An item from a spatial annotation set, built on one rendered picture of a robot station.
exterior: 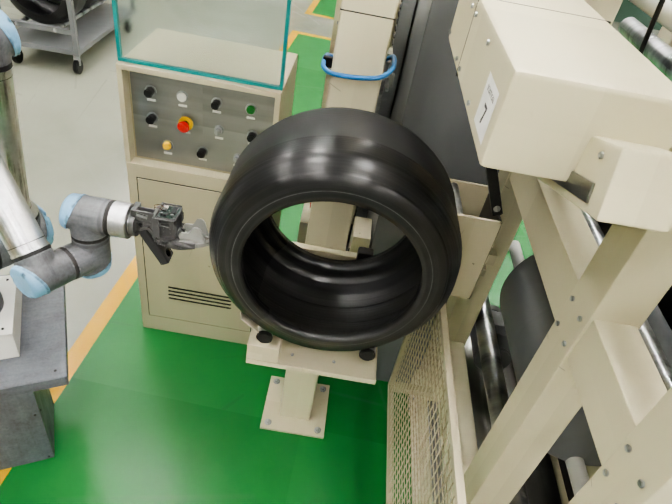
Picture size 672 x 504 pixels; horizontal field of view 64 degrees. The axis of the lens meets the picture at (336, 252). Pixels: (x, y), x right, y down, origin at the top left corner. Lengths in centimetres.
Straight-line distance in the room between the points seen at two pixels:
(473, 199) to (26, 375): 144
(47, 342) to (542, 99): 160
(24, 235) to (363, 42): 92
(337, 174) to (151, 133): 115
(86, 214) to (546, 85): 106
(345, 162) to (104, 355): 180
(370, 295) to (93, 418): 134
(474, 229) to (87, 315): 191
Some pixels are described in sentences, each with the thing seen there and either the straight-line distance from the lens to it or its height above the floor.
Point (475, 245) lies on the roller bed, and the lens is 161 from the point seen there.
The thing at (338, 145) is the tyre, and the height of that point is 149.
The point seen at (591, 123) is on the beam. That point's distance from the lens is 83.
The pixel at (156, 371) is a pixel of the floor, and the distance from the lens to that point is 255.
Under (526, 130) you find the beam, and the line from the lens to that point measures 81.
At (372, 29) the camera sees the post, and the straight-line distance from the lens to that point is 139.
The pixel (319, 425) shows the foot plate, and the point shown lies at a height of 1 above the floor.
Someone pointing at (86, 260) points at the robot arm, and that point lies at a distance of 149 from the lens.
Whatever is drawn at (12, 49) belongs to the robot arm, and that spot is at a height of 145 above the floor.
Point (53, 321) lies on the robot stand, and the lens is 199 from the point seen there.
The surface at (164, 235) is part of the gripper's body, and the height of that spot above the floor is 114.
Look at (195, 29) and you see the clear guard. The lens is 188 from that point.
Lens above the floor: 200
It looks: 39 degrees down
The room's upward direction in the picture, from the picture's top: 11 degrees clockwise
